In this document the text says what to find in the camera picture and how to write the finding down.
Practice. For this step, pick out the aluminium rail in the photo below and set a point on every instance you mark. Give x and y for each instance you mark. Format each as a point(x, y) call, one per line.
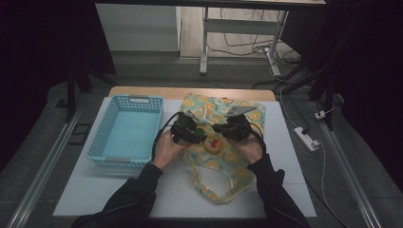
point(348, 171)
point(44, 167)

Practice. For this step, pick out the person's right hand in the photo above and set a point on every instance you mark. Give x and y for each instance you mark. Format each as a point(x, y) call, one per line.
point(252, 150)

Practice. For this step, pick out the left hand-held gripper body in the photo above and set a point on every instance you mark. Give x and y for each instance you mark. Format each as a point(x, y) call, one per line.
point(183, 128)

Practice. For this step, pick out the person's left hand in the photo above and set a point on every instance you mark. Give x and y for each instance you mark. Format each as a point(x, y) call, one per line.
point(166, 148)

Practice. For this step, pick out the light blue plastic basket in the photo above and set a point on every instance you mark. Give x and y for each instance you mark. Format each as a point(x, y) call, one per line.
point(126, 133)

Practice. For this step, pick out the black square floor frame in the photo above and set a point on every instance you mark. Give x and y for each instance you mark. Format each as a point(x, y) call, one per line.
point(70, 139)

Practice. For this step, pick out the dark curtain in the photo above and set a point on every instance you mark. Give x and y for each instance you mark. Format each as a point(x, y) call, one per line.
point(364, 57)
point(38, 47)

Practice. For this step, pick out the round tan and red toy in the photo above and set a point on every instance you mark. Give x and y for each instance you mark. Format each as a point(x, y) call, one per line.
point(214, 145)

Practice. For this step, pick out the white power strip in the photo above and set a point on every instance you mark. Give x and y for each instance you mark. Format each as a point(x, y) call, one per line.
point(305, 138)

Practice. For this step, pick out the white metal table frame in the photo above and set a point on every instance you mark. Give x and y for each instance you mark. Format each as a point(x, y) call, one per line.
point(237, 27)

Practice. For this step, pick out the small white adapter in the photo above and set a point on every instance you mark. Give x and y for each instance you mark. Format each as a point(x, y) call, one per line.
point(320, 115)

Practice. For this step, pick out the grey cabinet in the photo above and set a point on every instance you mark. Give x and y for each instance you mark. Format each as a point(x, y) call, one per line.
point(139, 28)

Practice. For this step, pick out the citrus print fabric bag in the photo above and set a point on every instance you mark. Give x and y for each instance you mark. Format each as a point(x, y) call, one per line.
point(234, 161)

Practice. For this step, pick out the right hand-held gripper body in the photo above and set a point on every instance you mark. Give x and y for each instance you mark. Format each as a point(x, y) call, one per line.
point(239, 128)

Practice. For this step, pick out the black metal stand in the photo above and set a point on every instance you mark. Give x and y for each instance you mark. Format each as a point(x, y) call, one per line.
point(71, 91)

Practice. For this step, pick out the small green-capped bottle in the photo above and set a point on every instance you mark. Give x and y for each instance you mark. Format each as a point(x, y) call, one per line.
point(200, 133)

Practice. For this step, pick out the white table mat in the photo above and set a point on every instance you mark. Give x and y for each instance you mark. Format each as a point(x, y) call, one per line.
point(177, 196)

